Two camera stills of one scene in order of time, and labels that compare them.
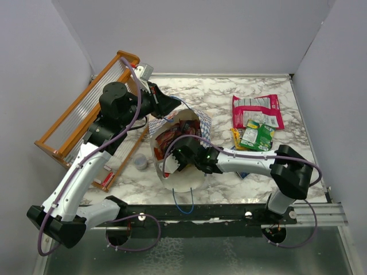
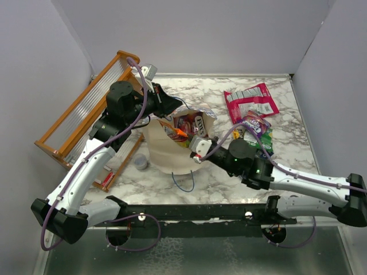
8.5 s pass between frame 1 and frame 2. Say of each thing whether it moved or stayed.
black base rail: stayed
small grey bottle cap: stayed
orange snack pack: moved
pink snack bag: moved
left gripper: stayed
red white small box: stayed
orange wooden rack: stayed
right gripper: moved
